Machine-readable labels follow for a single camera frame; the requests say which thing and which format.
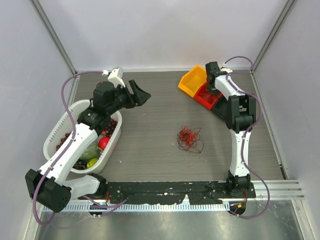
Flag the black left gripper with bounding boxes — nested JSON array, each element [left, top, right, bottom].
[[106, 79, 150, 115]]

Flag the red brown cables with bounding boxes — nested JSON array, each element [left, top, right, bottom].
[[174, 125, 205, 154]]

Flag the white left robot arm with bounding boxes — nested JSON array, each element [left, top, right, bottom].
[[25, 80, 151, 213]]

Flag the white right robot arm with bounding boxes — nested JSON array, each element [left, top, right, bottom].
[[205, 61, 257, 198]]

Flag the yellow plastic bin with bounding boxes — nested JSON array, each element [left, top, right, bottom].
[[178, 65, 207, 98]]

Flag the red plastic bin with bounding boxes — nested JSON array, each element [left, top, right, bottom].
[[193, 82, 223, 110]]

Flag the black plastic bin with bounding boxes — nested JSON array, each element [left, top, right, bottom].
[[211, 96, 228, 120]]

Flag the purple grape bunch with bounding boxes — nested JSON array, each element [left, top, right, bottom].
[[55, 119, 118, 151]]

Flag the red apple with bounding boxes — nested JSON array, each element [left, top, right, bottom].
[[98, 136, 111, 151]]

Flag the green melon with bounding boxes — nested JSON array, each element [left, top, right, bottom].
[[79, 141, 103, 162]]

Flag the white fruit basket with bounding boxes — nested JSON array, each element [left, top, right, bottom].
[[43, 99, 123, 174]]

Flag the yellow green pear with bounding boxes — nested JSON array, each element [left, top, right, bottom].
[[86, 158, 99, 169]]

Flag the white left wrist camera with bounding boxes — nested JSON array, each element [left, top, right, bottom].
[[102, 66, 126, 88]]

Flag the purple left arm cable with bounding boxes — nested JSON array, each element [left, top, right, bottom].
[[32, 70, 108, 227]]

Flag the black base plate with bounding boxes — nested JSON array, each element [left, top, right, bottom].
[[77, 180, 257, 205]]

